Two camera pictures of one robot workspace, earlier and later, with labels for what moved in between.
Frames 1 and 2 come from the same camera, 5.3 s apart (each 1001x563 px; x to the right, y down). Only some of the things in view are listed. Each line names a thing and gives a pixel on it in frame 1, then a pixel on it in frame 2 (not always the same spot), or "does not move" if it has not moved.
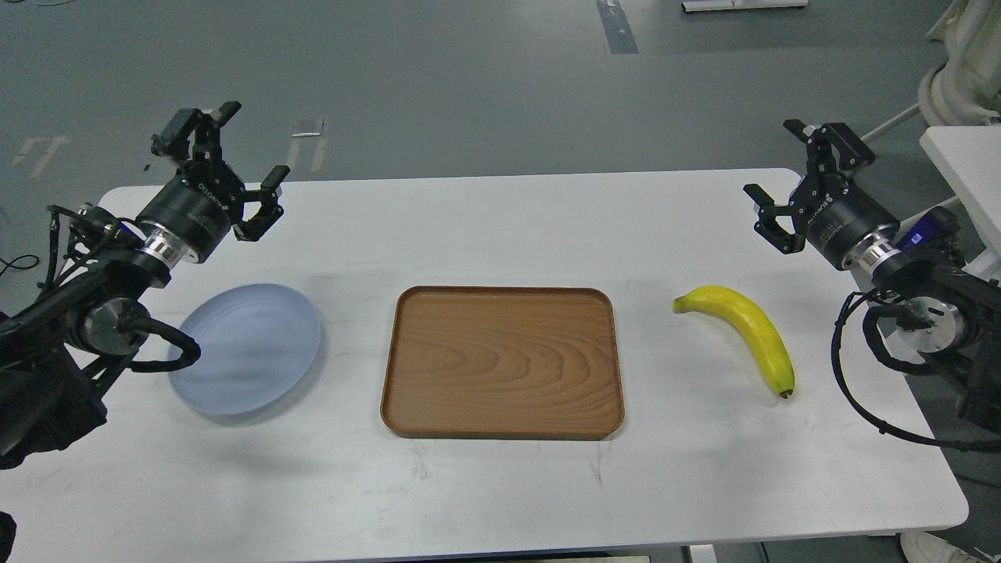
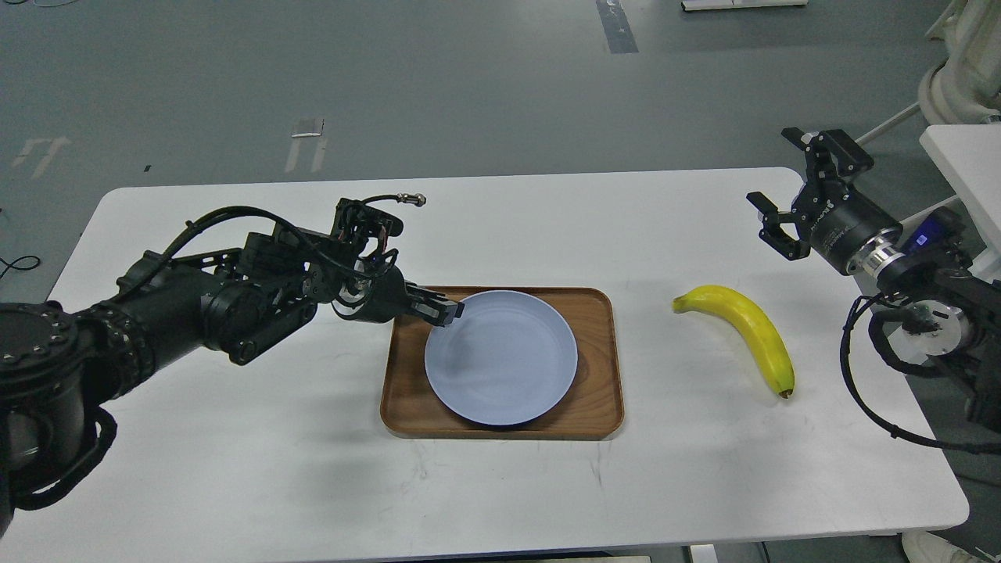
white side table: [969, 157] does not move
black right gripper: [836, 213] does not move
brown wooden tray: [502, 362] does not move
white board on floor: [708, 5] does not move
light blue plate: [255, 342] → [509, 358]
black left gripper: [206, 199] → [388, 295]
